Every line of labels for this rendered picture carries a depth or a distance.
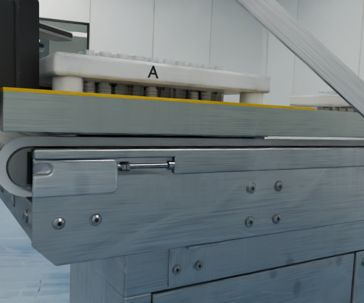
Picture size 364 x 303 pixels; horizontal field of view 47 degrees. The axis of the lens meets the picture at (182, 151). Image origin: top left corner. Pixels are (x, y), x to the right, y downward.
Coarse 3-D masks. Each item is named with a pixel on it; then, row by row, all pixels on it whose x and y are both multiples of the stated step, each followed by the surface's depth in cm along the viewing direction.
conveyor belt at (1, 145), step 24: (0, 144) 35; (24, 144) 34; (48, 144) 35; (72, 144) 36; (96, 144) 37; (120, 144) 38; (144, 144) 39; (168, 144) 41; (192, 144) 42; (216, 144) 44; (240, 144) 45; (264, 144) 47; (288, 144) 49; (312, 144) 51; (336, 144) 53; (360, 144) 56; (0, 168) 33; (24, 192) 34
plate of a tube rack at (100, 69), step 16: (48, 64) 37; (64, 64) 35; (80, 64) 36; (96, 64) 37; (112, 64) 37; (128, 64) 38; (144, 64) 39; (160, 64) 40; (48, 80) 42; (96, 80) 39; (112, 80) 38; (128, 80) 38; (144, 80) 39; (160, 80) 40; (176, 80) 41; (192, 80) 42; (208, 80) 43; (224, 80) 44; (240, 80) 45; (256, 80) 46
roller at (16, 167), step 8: (16, 152) 33; (24, 152) 33; (8, 160) 33; (16, 160) 33; (24, 160) 33; (8, 168) 33; (16, 168) 33; (24, 168) 33; (8, 176) 34; (16, 176) 33; (24, 176) 34; (16, 184) 34; (24, 184) 34
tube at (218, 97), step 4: (216, 68) 48; (220, 68) 48; (224, 68) 48; (216, 92) 48; (220, 92) 48; (216, 96) 48; (220, 96) 48; (212, 100) 49; (216, 100) 48; (220, 100) 48
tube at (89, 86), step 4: (84, 52) 40; (88, 52) 40; (92, 52) 40; (84, 84) 40; (88, 84) 40; (92, 84) 41; (84, 88) 40; (88, 88) 40; (92, 88) 41; (84, 92) 40; (88, 92) 40; (92, 92) 41
